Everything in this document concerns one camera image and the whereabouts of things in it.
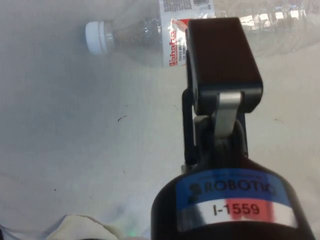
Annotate clear plastic bottle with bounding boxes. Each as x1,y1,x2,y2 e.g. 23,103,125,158
84,0,320,69

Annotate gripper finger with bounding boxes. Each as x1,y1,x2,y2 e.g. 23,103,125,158
181,16,264,167

